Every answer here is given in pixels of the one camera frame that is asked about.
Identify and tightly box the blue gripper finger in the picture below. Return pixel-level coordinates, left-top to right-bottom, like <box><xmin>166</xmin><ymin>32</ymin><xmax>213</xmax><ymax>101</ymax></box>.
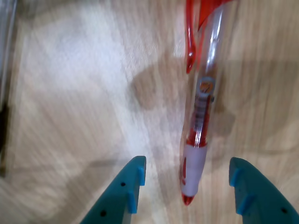
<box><xmin>79</xmin><ymin>155</ymin><xmax>147</xmax><ymax>224</ymax></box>
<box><xmin>228</xmin><ymin>157</ymin><xmax>299</xmax><ymax>224</ymax></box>

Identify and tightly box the red retractable pen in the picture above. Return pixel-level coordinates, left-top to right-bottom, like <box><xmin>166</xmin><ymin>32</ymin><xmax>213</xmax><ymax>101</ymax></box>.
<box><xmin>179</xmin><ymin>0</ymin><xmax>236</xmax><ymax>206</ymax></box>

